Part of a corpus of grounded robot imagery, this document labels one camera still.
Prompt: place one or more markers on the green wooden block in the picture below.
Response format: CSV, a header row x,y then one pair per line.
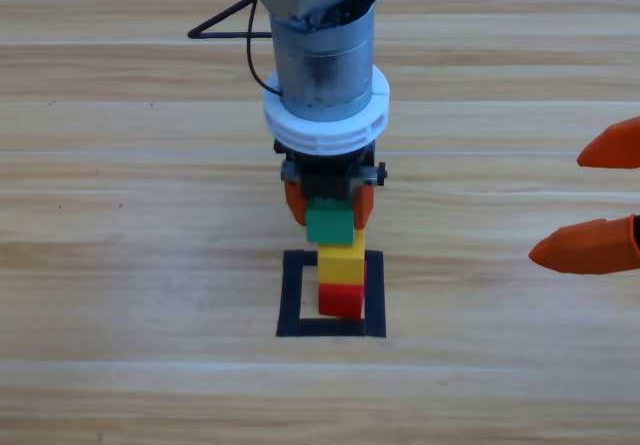
x,y
327,225

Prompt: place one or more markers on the yellow wooden block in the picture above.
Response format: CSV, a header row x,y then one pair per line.
x,y
340,265

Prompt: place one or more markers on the black tape square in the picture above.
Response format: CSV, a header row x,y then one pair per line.
x,y
330,327

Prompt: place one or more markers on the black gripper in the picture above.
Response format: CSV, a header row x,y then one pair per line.
x,y
638,235
327,175

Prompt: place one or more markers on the red wooden block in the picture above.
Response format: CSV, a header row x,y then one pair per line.
x,y
340,302

